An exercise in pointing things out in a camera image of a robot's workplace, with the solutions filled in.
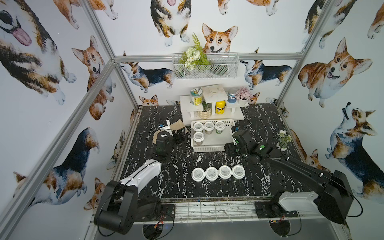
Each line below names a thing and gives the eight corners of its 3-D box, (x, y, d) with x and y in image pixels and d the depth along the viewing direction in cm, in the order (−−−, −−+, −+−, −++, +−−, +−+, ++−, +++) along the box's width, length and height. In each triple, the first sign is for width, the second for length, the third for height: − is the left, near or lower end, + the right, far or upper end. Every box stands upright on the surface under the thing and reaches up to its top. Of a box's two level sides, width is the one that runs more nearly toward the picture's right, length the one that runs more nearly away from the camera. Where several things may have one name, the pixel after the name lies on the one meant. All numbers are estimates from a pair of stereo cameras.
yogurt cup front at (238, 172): (231, 181, 85) (233, 177, 80) (229, 170, 90) (231, 165, 84) (243, 181, 85) (246, 177, 79) (241, 170, 89) (243, 165, 84)
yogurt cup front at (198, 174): (190, 181, 86) (189, 177, 80) (194, 170, 90) (194, 165, 84) (201, 186, 84) (201, 181, 78) (205, 174, 88) (205, 169, 82)
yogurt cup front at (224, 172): (218, 182, 85) (219, 177, 79) (217, 170, 90) (218, 165, 84) (230, 181, 85) (232, 177, 79) (228, 170, 90) (230, 165, 84)
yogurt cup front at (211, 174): (205, 183, 85) (205, 179, 79) (205, 171, 89) (205, 166, 83) (218, 183, 85) (219, 179, 79) (217, 171, 89) (218, 166, 83)
